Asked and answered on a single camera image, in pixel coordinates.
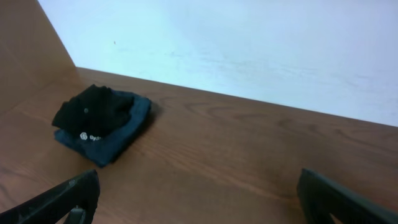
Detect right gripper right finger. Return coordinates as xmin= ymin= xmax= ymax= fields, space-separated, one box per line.
xmin=297 ymin=169 xmax=397 ymax=224

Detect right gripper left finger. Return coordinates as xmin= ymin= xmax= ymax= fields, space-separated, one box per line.
xmin=1 ymin=169 xmax=100 ymax=224

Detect black polo shirt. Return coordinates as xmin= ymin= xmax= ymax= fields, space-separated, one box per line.
xmin=52 ymin=85 xmax=134 ymax=140

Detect folded dark blue shorts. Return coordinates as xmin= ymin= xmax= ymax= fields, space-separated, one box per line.
xmin=54 ymin=90 xmax=152 ymax=167

